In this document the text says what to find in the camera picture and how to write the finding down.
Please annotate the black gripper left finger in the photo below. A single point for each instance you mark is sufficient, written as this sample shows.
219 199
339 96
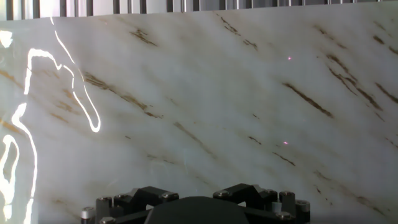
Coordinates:
140 199

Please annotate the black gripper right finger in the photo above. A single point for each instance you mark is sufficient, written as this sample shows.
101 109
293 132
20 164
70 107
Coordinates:
248 194

